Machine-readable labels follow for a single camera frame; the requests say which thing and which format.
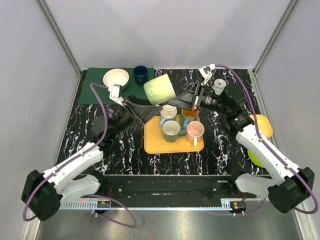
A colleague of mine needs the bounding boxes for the cream bowl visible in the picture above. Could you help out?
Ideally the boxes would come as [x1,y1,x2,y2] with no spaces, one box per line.
[102,68,130,90]

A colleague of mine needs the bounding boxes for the pink mug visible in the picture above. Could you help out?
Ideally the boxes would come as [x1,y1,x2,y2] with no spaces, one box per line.
[186,121,205,147]

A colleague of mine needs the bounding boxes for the orange interior blue mug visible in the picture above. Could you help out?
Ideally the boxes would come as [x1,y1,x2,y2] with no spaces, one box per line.
[180,109,199,129]

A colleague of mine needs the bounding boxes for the white interior grey mug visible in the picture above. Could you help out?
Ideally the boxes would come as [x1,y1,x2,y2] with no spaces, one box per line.
[162,120,187,143]

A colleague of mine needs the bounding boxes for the white mug blue handle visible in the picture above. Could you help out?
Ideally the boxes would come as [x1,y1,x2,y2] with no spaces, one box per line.
[160,104,177,127]

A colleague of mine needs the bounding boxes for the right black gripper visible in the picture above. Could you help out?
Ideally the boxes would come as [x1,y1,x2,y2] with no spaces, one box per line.
[168,81,230,115]

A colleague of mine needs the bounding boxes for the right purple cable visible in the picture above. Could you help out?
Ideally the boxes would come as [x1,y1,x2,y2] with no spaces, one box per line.
[216,64,316,216]

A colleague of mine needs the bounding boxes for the light green mug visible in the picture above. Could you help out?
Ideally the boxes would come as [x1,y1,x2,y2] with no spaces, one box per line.
[143,74,176,105]

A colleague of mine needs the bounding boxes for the light blue footed mug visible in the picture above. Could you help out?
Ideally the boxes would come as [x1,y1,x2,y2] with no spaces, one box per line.
[212,78,227,96]

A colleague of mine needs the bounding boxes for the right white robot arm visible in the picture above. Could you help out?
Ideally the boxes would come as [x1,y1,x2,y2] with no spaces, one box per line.
[168,82,315,214]

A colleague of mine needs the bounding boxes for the dark blue mug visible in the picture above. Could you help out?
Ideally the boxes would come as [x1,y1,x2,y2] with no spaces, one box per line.
[133,65,148,85]

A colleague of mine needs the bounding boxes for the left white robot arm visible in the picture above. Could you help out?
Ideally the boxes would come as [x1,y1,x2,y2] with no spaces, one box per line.
[21,95,162,222]

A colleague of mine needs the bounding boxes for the lime green plate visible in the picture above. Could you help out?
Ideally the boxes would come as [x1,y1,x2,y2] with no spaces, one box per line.
[247,149,265,168]

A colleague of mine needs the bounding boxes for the orange plastic tray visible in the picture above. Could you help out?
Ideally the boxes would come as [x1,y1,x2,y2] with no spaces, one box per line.
[144,115,205,154]

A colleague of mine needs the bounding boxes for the yellow square plate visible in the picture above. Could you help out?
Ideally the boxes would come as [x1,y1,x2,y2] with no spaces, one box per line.
[256,114,274,139]

